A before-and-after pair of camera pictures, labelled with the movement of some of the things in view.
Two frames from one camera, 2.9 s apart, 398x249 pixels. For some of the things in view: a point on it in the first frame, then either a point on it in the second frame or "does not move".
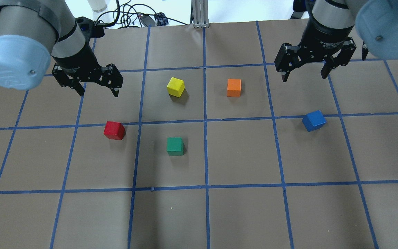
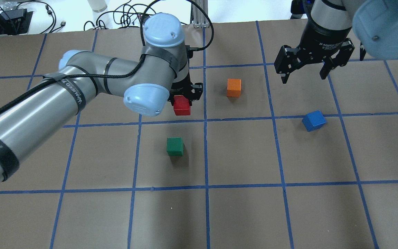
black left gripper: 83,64 → 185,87
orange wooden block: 234,87 does not move
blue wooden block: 313,120 does not move
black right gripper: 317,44 does not move
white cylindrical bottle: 97,6 does not move
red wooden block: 114,130 → 181,105
